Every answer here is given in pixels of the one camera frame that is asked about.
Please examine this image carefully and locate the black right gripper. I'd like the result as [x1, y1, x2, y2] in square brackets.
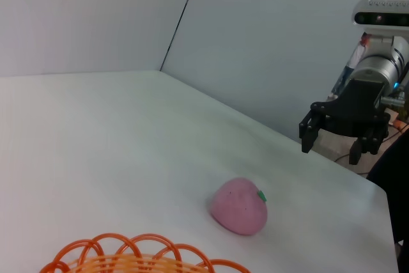
[298, 79, 392, 166]

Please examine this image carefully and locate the pink peach toy green leaf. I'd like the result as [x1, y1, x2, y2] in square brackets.
[210, 176, 268, 237]

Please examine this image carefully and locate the orange plastic woven basket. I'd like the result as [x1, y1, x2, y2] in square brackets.
[38, 233, 252, 273]

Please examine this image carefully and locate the black robot torso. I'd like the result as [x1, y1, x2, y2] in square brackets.
[366, 124, 409, 273]

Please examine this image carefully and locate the silver right arm cable connector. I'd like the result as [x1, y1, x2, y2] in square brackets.
[382, 95, 405, 107]

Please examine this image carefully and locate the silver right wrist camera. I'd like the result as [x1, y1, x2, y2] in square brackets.
[352, 0, 409, 27]

